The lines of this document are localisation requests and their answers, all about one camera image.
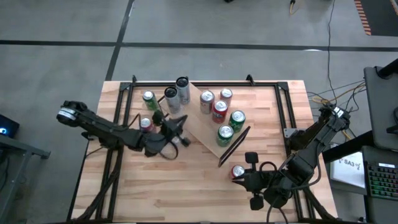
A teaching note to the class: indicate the grey metal stand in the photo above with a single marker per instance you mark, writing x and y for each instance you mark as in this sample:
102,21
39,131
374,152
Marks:
18,146

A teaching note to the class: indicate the grey side desk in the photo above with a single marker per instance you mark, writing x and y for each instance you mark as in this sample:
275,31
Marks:
381,109

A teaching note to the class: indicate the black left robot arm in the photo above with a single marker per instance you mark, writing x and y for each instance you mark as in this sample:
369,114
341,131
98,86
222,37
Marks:
102,127

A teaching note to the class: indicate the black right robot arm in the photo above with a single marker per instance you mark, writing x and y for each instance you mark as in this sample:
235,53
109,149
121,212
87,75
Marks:
314,149

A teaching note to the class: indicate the orange striped floor mat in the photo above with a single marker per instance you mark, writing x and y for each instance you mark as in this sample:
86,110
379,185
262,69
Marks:
379,15

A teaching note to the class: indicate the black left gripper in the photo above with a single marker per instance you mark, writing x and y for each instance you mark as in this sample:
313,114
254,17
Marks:
169,130

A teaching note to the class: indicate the black metal table frame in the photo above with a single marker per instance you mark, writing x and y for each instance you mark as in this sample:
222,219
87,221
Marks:
264,84

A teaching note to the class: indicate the silver Diet Coke can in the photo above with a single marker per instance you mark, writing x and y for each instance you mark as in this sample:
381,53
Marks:
226,95
206,102
176,141

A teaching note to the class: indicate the white paper sign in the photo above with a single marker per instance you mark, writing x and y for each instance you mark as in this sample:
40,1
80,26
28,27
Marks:
348,169

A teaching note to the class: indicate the red Fanta can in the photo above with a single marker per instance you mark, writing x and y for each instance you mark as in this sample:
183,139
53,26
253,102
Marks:
146,124
220,112
237,171

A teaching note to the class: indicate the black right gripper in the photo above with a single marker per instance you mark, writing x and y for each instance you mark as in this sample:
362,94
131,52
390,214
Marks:
256,180

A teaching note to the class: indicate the white blue Celsius can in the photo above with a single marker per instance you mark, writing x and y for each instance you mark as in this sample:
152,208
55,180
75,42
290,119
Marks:
183,91

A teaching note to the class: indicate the black box blue light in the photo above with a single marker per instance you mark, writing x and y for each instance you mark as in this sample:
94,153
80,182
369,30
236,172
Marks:
7,126

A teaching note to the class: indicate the black desk support bar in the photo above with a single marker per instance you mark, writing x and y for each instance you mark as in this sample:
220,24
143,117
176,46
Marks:
345,149

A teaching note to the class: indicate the black backlit keyboard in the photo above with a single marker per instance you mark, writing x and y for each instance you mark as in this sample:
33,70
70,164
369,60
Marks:
382,182

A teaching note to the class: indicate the grey metal base plate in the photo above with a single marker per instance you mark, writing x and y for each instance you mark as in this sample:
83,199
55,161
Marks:
290,132

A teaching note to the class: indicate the tall can black lid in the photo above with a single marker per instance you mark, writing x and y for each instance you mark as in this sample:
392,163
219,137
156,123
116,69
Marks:
172,101

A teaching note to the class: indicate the green Sprite can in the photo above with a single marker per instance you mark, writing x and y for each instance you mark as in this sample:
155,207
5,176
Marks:
237,121
150,100
224,137

